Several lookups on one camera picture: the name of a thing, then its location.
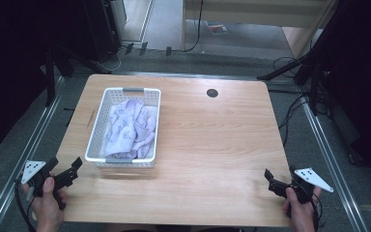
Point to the beige wooden cabinet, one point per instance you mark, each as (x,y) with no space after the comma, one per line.
(254,11)

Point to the black metal stand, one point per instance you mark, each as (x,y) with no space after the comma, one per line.
(50,77)

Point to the person's right hand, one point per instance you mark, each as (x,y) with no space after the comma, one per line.
(299,211)

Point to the black computer tower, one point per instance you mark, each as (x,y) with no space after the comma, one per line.
(101,29)

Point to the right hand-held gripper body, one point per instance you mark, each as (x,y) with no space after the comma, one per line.
(306,183)

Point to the book with red cover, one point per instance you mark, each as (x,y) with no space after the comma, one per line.
(217,27)

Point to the black tripod stand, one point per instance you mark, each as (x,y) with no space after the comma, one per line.
(302,61)

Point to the person's left hand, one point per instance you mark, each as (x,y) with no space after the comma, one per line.
(48,206)

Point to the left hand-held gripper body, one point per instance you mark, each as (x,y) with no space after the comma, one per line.
(39,176)

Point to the aluminium floor rail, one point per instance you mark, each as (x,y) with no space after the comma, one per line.
(331,161)
(186,75)
(22,154)

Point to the small dark floor bracket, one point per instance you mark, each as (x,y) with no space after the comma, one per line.
(129,48)
(168,51)
(143,48)

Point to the lilac printed cloth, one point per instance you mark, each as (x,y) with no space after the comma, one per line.
(132,129)

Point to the white perforated plastic basket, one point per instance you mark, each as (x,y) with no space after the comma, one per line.
(100,138)

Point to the black round table grommet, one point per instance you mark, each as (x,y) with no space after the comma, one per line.
(212,93)

